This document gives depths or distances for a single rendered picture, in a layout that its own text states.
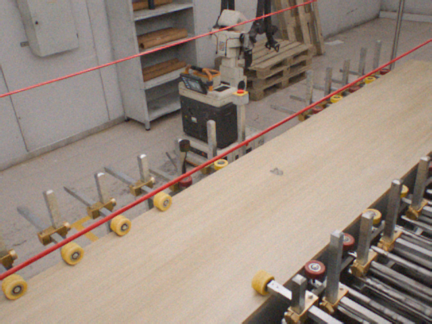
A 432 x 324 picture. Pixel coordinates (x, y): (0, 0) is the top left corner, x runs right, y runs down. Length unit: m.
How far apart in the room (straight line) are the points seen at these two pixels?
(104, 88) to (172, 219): 3.29
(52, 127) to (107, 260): 3.21
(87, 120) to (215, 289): 3.73
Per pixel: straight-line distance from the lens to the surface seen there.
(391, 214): 2.10
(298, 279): 1.54
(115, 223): 2.10
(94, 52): 5.14
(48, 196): 2.07
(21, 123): 4.92
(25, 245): 3.81
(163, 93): 5.80
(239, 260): 1.92
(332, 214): 2.19
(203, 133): 4.12
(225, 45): 4.08
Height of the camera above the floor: 2.19
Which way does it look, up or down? 30 degrees down
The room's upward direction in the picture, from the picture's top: 4 degrees counter-clockwise
